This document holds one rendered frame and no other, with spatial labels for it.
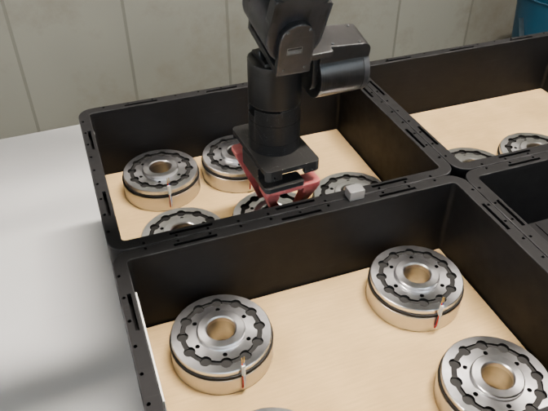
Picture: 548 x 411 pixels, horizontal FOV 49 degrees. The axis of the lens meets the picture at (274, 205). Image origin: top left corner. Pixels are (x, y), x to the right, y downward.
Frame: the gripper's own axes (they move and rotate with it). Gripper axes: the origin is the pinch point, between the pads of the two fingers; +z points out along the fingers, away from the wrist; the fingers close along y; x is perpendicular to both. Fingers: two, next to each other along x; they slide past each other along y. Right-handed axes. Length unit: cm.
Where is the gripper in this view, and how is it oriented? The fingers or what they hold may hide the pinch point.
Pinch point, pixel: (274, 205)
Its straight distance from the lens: 73.8
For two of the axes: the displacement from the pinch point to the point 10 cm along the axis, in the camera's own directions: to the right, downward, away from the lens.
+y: -4.1, -5.8, 7.1
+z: 0.0, 7.8, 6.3
